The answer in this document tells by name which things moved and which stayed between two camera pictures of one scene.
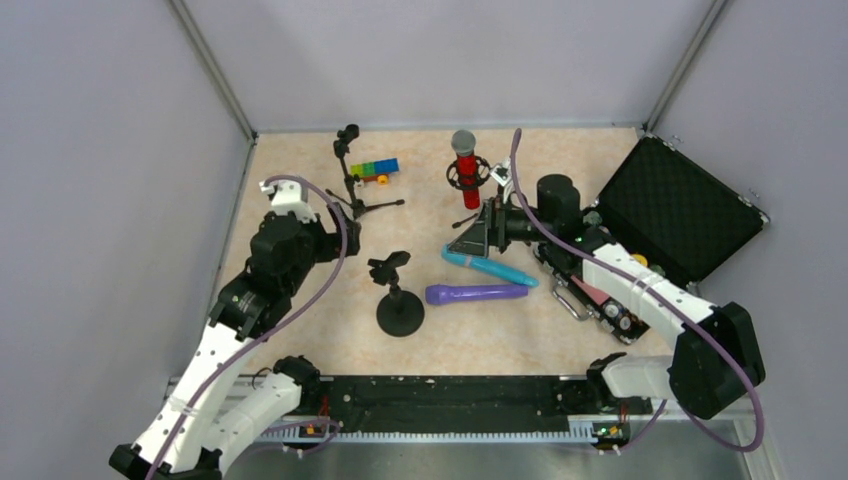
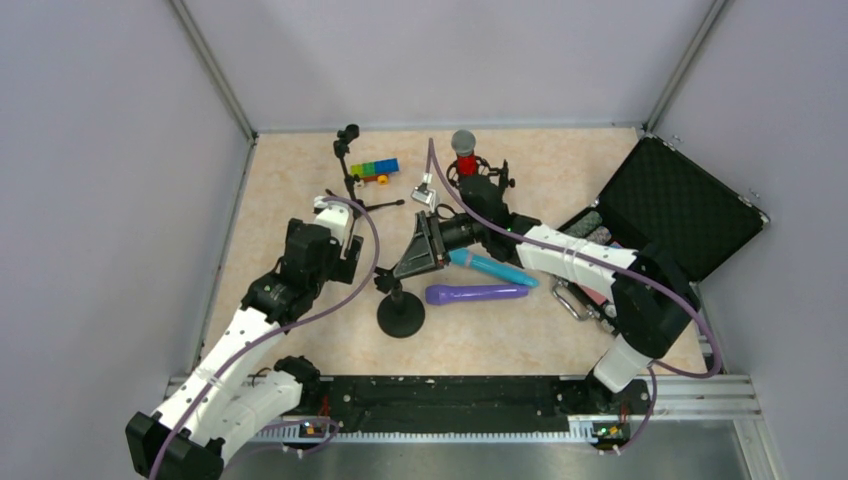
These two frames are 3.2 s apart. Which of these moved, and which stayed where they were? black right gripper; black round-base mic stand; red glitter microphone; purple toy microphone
Moved: black right gripper
Stayed: red glitter microphone; black round-base mic stand; purple toy microphone
